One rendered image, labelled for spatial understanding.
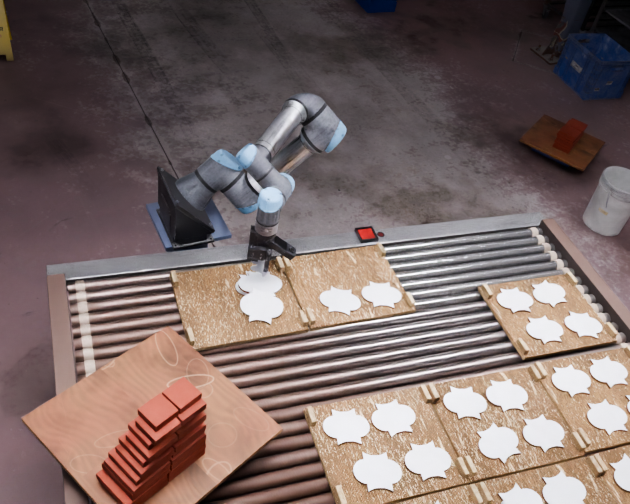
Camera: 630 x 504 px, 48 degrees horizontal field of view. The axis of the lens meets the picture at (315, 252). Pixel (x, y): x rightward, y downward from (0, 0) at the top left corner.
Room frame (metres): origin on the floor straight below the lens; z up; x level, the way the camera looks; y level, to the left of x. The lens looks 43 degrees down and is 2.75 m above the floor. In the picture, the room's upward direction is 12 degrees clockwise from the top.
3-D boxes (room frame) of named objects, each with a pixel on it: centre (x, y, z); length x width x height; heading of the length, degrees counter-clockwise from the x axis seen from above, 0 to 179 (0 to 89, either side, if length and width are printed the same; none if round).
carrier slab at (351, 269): (1.85, -0.14, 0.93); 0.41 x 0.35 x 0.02; 118
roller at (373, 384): (1.47, -0.33, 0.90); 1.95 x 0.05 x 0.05; 116
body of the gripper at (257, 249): (1.74, 0.18, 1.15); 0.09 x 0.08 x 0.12; 97
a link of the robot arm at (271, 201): (1.74, 0.17, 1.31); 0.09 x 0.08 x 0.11; 170
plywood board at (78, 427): (1.05, 0.33, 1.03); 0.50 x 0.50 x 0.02; 56
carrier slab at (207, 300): (1.65, 0.23, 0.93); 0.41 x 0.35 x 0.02; 117
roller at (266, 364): (1.61, -0.27, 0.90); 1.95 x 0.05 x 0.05; 116
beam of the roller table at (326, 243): (2.08, -0.04, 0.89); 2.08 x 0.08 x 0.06; 116
